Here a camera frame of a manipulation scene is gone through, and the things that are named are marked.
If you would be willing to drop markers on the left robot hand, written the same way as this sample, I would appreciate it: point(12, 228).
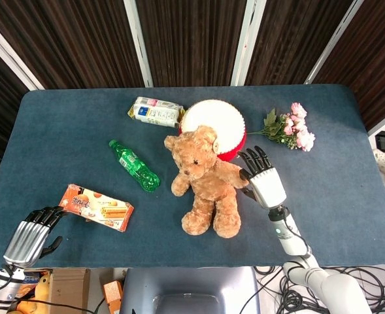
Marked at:
point(32, 233)

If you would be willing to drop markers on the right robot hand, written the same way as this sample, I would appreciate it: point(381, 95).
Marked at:
point(264, 183)

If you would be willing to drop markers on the brown teddy bear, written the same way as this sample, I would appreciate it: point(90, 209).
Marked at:
point(208, 189)

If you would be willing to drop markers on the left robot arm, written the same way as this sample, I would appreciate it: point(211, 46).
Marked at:
point(2, 284)

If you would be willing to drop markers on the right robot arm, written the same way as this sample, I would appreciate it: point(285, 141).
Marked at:
point(306, 258)

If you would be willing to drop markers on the blue orange snack box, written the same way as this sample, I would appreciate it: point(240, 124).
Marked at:
point(30, 279)

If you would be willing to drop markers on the pink flower bouquet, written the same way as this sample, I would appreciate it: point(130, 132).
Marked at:
point(291, 129)

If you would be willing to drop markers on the yellow plush toy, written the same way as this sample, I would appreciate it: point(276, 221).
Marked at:
point(37, 296)

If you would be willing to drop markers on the brown cardboard box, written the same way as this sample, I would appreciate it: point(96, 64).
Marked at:
point(69, 288)

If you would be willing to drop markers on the blue table cloth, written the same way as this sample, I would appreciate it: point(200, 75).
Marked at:
point(326, 212)

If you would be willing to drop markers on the orange biscuit box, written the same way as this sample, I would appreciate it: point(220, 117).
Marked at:
point(97, 207)

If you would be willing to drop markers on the red and white drum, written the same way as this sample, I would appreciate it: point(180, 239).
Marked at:
point(226, 122)

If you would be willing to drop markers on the small orange box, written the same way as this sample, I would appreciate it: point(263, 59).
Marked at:
point(113, 292)

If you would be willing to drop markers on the green plastic bottle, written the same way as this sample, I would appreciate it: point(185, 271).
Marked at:
point(135, 166)

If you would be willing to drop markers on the white snack packet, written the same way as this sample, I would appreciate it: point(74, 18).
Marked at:
point(156, 112)

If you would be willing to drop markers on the grey robot chest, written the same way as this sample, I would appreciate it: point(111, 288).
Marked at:
point(185, 291)

